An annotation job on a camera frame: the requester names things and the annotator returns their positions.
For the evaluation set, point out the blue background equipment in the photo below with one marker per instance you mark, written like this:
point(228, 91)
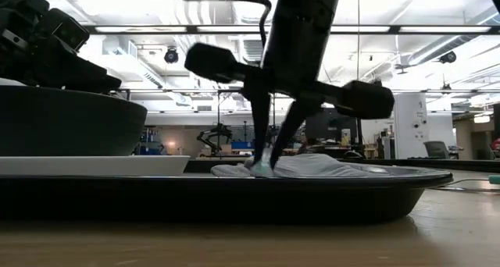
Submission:
point(150, 142)

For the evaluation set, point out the black ceiling spotlight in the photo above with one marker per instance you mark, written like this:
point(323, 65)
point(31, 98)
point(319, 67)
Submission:
point(171, 55)
point(447, 57)

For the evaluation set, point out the black overhead light beam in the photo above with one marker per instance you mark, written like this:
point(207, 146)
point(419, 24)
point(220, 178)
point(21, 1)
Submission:
point(191, 29)

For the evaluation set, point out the white round plate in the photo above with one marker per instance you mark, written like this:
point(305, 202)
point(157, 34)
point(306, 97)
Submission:
point(97, 165)

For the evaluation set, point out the black plastic serving tray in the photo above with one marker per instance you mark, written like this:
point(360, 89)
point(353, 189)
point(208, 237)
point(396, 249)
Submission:
point(234, 200)

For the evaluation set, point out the dark background monitor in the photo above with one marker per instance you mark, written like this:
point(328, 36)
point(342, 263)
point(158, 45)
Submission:
point(328, 130)

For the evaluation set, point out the black round bowl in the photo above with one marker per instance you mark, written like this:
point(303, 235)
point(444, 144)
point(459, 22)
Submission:
point(70, 122)

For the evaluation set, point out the black aluminium table frame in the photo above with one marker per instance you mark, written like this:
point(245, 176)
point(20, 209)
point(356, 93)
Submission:
point(449, 165)

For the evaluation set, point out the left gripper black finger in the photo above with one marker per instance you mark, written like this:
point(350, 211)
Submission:
point(78, 73)

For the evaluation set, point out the white room pillar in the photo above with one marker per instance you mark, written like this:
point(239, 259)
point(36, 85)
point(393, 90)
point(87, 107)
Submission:
point(410, 126)

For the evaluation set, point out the grey cloth napkin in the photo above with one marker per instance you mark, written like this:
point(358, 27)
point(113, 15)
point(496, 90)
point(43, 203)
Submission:
point(320, 165)

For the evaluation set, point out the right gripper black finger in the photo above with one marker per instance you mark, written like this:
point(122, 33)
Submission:
point(289, 130)
point(261, 126)

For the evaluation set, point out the lit ceiling lamp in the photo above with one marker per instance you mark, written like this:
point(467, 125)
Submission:
point(482, 119)

